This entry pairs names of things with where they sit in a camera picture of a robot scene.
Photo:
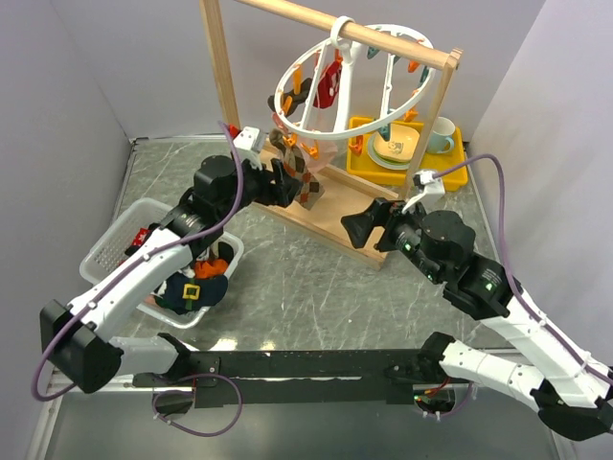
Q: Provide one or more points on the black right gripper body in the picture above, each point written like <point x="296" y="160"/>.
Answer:
<point x="402" y="232"/>

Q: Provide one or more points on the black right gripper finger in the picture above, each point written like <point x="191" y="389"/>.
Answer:
<point x="359" y="233"/>
<point x="374" y="215"/>

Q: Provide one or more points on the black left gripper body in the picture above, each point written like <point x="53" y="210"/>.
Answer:
<point x="256" y="186"/>

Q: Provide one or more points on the brown argyle sock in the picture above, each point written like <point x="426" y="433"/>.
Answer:
<point x="295" y="165"/>

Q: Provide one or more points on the navy sock with buckle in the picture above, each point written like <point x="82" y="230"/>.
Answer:
<point x="183" y="295"/>

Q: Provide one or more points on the pale pink sock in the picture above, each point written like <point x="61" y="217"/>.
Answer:
<point x="317" y="153"/>

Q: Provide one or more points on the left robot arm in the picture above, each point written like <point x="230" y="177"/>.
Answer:
<point x="81" y="339"/>

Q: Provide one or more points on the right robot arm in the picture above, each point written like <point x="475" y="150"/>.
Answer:
<point x="570" y="392"/>

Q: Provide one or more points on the wooden drying rack stand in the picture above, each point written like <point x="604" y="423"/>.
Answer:
<point x="319" y="213"/>

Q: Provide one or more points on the yellow plastic tray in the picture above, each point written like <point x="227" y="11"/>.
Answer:
<point x="368" y="165"/>

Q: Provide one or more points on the light blue mug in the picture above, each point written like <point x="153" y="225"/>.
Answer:
<point x="441" y="138"/>

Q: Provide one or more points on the orange sock in basket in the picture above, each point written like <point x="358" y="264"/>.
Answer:
<point x="209" y="268"/>

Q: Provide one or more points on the white plastic laundry basket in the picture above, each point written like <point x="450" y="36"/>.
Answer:
<point x="108" y="253"/>

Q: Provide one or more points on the red white christmas sock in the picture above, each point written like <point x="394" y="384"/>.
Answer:
<point x="141" y="237"/>

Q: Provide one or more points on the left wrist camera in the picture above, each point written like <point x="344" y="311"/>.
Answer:
<point x="248" y="142"/>

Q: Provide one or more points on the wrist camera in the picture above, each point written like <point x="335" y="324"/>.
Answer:
<point x="248" y="142"/>
<point x="428" y="189"/>

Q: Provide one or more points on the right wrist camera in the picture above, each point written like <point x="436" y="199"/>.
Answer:
<point x="428" y="189"/>

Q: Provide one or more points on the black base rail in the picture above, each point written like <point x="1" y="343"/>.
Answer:
<point x="343" y="376"/>

